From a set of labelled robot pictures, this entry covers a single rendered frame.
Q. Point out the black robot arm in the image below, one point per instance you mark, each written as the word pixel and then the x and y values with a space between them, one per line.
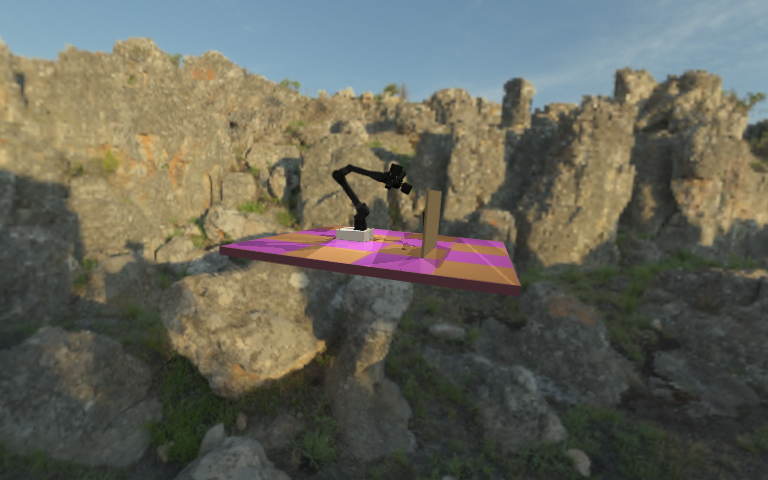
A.
pixel 361 208

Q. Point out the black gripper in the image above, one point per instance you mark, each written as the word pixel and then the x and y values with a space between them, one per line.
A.
pixel 405 187

